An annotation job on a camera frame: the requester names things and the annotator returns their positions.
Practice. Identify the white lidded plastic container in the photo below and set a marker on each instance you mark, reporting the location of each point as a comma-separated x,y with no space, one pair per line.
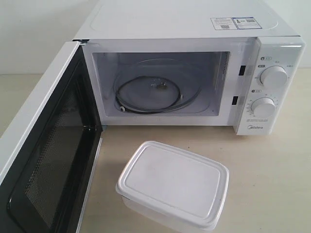
176,188

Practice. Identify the white microwave door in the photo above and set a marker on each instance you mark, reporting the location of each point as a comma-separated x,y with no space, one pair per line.
49,150

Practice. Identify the white microwave oven body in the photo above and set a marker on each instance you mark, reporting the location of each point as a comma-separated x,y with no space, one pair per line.
120,33

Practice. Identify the glass turntable plate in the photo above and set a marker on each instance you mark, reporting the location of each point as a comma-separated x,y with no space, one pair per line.
157,86

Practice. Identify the lower white control knob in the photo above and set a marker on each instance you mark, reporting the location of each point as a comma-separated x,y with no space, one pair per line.
263,107

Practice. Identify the white control knob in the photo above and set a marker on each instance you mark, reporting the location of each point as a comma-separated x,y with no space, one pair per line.
263,107
273,77

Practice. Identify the upper white control knob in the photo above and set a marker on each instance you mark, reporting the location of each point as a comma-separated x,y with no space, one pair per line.
273,77

